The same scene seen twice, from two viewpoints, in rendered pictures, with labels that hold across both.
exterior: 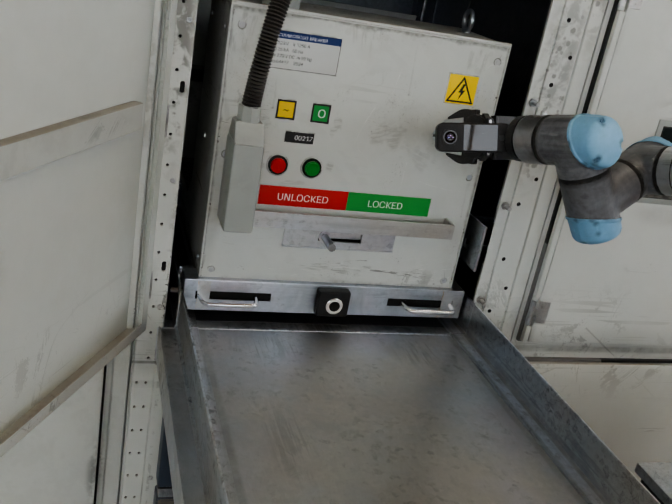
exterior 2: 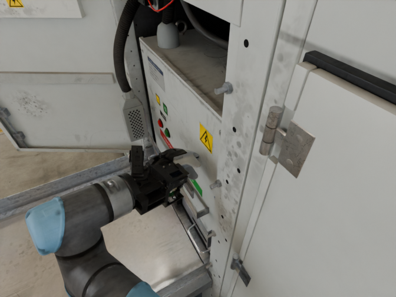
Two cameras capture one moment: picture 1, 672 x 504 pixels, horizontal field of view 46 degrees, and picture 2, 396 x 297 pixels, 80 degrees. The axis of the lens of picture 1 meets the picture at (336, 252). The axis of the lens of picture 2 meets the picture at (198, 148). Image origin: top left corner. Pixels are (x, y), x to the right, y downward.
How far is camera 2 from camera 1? 1.43 m
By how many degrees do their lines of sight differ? 69
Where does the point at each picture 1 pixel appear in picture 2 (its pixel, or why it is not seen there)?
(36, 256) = (69, 109)
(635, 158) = (96, 286)
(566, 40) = (234, 150)
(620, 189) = (69, 281)
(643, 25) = (302, 207)
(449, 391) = (135, 266)
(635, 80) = (289, 265)
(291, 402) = not seen: hidden behind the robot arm
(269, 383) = not seen: hidden behind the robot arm
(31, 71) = (38, 53)
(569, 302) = not seen: outside the picture
